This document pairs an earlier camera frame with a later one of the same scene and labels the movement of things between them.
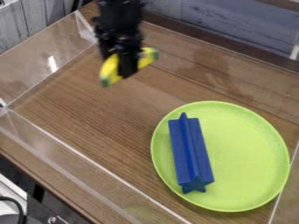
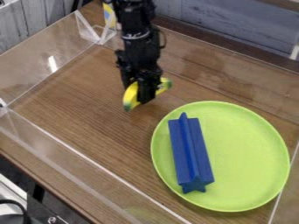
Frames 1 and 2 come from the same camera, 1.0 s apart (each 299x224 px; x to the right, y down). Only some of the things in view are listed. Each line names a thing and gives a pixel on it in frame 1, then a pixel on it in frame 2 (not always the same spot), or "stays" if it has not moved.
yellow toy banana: (109, 69) to (131, 96)
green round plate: (247, 155) stays
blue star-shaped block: (192, 161) stays
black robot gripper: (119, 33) to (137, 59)
